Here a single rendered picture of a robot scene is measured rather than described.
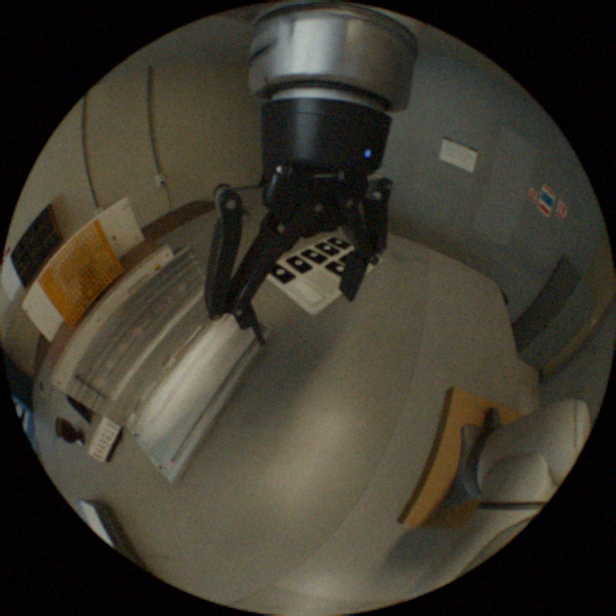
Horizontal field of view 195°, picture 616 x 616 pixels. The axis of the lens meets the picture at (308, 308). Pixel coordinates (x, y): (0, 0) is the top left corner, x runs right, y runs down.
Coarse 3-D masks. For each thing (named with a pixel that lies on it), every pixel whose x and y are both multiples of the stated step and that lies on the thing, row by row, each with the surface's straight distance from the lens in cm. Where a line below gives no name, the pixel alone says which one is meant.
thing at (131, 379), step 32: (192, 256) 48; (160, 288) 46; (192, 288) 49; (128, 320) 45; (160, 320) 47; (192, 320) 49; (96, 352) 46; (128, 352) 47; (160, 352) 48; (96, 384) 50; (128, 384) 49
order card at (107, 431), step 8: (104, 424) 61; (112, 424) 61; (96, 432) 63; (104, 432) 62; (112, 432) 62; (96, 440) 64; (104, 440) 64; (112, 440) 64; (96, 448) 66; (104, 448) 66; (96, 456) 68; (104, 456) 68
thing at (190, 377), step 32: (224, 320) 51; (192, 352) 50; (224, 352) 45; (256, 352) 42; (160, 384) 51; (192, 384) 46; (128, 416) 55; (160, 416) 49; (192, 416) 44; (160, 448) 49; (192, 448) 43
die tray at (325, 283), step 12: (324, 240) 82; (300, 252) 72; (288, 264) 66; (312, 264) 65; (324, 264) 66; (300, 276) 60; (312, 276) 60; (324, 276) 60; (336, 276) 61; (288, 288) 56; (312, 288) 55; (324, 288) 55; (336, 288) 56; (300, 300) 52; (324, 300) 52; (312, 312) 49
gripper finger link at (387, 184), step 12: (384, 180) 17; (384, 192) 17; (372, 204) 18; (384, 204) 18; (372, 216) 19; (384, 216) 19; (372, 228) 20; (384, 228) 20; (384, 240) 21; (384, 252) 23
